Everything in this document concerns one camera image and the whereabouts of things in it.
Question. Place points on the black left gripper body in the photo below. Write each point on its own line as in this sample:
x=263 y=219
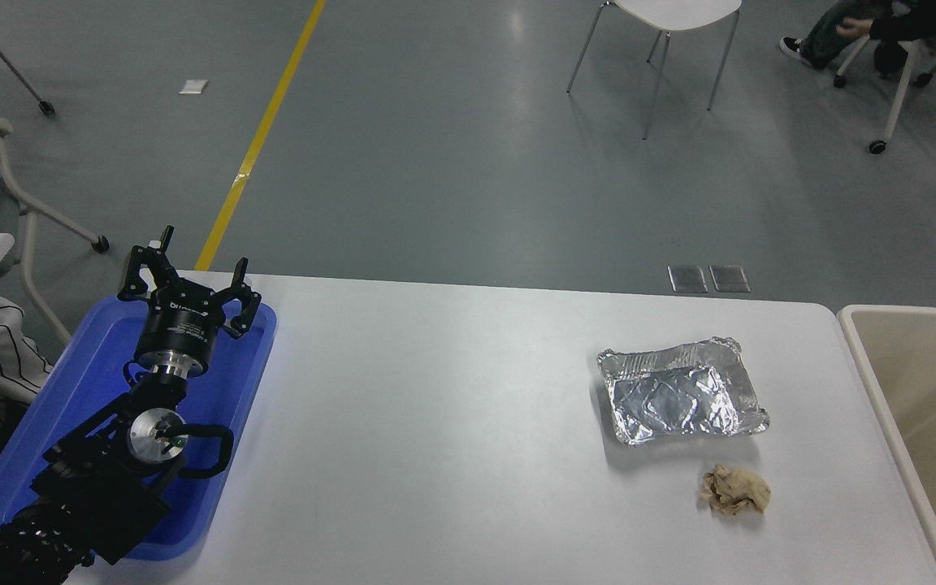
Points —
x=179 y=329

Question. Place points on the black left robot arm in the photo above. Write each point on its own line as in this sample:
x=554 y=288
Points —
x=86 y=496

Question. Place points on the person's hand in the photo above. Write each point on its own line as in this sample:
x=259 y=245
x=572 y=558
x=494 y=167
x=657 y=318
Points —
x=851 y=28

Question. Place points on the blue plastic tray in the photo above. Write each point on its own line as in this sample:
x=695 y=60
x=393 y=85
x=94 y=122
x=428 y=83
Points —
x=94 y=366

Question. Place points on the crumpled foil tray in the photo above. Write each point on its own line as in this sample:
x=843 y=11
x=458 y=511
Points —
x=671 y=398

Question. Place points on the metal floor plate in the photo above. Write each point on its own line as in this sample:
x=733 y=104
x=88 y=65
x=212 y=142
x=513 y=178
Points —
x=687 y=279
x=730 y=279

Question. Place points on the white chair with metal legs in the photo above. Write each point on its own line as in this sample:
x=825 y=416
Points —
x=679 y=12

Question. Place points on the crumpled tan paper ball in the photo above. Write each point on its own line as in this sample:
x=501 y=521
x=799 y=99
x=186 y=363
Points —
x=734 y=490

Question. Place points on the large pale bin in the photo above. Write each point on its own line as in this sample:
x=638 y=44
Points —
x=923 y=374

